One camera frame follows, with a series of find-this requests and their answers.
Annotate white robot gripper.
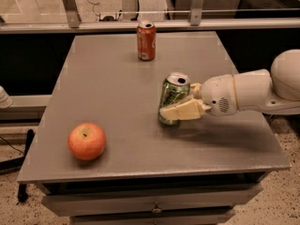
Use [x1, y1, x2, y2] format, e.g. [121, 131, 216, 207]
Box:
[159, 75, 237, 120]

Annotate green soda can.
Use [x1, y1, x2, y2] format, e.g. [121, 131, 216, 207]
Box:
[157, 71, 191, 127]

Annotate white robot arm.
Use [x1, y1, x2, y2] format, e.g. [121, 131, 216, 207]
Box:
[159, 50, 300, 121]

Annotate orange soda can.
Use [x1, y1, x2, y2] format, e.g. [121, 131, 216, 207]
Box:
[137, 21, 157, 61]

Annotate red apple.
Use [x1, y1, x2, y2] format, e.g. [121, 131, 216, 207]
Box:
[67, 123, 106, 160]

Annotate grey drawer cabinet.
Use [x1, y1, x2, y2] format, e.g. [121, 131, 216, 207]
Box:
[18, 32, 290, 225]

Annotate white object at left edge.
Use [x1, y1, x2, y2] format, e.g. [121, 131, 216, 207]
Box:
[0, 86, 13, 109]

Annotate metal railing frame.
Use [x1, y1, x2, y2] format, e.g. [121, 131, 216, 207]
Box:
[0, 0, 300, 34]

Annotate black stand with cable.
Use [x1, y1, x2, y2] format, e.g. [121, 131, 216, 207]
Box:
[0, 129, 35, 203]

